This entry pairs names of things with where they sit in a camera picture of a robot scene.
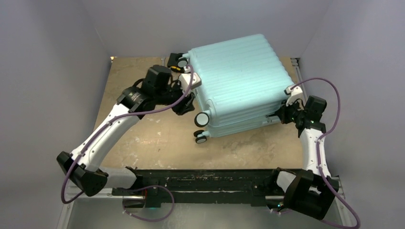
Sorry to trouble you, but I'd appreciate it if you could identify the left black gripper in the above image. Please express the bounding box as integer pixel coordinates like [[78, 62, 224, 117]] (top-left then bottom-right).
[[155, 78, 194, 114]]

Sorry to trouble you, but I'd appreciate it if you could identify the black metal base rail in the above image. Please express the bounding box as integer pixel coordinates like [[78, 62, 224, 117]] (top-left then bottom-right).
[[64, 169, 345, 211]]

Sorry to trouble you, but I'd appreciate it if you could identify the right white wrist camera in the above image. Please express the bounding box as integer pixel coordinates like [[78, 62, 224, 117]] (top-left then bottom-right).
[[284, 85, 304, 106]]

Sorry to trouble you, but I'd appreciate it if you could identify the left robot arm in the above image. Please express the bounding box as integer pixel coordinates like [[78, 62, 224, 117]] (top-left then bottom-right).
[[56, 65, 197, 203]]

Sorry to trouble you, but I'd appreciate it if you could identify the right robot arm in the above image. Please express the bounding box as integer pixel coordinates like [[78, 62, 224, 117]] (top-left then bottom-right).
[[268, 96, 339, 220]]

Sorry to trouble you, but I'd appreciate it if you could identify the light blue suitcase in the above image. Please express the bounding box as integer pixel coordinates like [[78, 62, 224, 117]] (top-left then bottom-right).
[[182, 34, 293, 144]]

